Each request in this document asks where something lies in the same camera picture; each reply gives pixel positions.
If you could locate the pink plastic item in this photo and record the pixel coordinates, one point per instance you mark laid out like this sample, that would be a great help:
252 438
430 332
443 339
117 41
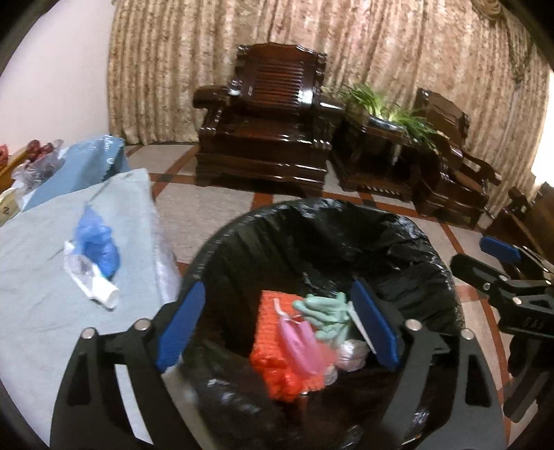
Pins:
298 350

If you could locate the dark wooden side table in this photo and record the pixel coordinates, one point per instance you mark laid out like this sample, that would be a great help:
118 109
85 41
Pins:
372 164

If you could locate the dark wooden chair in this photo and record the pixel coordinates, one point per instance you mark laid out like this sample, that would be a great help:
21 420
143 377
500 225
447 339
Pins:
532 216

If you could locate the orange knitted cloth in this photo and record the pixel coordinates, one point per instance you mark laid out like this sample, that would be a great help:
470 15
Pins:
270 333

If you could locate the clear plastic wrap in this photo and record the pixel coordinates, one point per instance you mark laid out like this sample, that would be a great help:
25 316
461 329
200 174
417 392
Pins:
352 357

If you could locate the glass fruit bowl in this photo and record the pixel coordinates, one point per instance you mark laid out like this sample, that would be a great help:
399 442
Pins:
39 171

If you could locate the green rubber glove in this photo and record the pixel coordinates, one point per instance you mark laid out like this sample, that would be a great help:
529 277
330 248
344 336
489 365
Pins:
329 316

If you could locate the dark wooden slatted armchair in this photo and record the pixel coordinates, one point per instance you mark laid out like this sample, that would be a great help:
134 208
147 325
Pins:
268 130

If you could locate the blue plastic glove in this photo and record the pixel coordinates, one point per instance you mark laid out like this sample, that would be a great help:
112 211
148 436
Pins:
97 242

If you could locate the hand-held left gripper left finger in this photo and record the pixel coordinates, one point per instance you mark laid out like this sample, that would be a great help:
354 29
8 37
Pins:
179 331

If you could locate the blue plastic sheet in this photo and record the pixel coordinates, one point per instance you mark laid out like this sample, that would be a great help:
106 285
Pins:
91 160

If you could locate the green potted plant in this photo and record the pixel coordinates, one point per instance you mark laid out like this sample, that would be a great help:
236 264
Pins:
368 97

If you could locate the light blue tablecloth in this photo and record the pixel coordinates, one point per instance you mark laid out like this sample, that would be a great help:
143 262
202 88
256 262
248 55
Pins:
52 303

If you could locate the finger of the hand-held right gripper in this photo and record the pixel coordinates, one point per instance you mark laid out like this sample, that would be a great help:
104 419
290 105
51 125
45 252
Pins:
500 251
476 272

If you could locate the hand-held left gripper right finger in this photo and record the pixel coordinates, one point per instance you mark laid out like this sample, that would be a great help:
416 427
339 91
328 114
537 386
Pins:
376 324

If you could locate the red fruit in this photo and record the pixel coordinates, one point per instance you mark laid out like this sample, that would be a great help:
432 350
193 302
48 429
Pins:
39 149

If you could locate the white packet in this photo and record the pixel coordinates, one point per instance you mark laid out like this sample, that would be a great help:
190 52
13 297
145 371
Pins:
357 322

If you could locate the beige patterned curtain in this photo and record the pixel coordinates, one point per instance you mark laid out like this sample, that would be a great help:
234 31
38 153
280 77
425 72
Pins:
181 65

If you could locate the trash bin with black bag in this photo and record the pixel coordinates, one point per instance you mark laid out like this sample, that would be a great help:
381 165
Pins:
303 242

